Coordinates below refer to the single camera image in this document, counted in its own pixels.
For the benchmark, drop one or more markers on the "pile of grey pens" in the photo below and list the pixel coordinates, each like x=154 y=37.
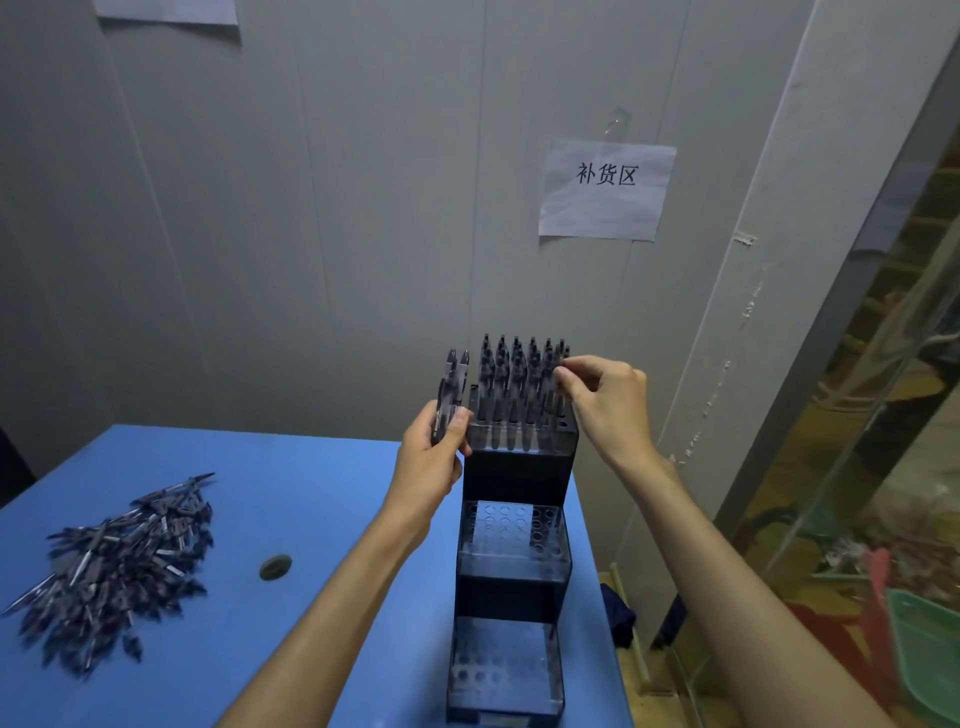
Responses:
x=112 y=570

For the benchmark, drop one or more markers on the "person's right forearm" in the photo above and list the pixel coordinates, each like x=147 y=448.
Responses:
x=750 y=600

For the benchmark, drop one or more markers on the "red plastic stool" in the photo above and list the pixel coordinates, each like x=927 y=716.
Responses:
x=840 y=637

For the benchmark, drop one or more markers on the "cluster of grey pens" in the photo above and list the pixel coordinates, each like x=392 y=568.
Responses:
x=517 y=375

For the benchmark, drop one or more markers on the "person's right hand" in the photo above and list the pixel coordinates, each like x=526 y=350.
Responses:
x=615 y=420

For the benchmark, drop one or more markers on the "white paper wall sign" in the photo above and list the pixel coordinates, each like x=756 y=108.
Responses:
x=607 y=199
x=165 y=10

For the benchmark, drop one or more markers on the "blue table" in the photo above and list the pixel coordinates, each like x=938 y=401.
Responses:
x=300 y=487

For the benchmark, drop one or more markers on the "black tiered pen display stand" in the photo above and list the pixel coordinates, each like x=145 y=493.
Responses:
x=514 y=480

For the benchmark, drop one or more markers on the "person's left forearm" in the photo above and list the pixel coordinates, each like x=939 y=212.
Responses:
x=322 y=630

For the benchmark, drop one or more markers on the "black shelf unit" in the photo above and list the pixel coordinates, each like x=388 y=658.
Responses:
x=13 y=469

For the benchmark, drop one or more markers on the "green plastic basket chair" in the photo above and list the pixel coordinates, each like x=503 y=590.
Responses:
x=930 y=645

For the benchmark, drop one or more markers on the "dark blue cloth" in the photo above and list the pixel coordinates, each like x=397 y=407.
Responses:
x=619 y=615

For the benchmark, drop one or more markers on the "small round metal disc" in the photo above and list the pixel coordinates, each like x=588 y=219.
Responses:
x=275 y=568

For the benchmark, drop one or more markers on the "person's left hand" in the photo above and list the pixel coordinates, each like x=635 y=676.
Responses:
x=424 y=472

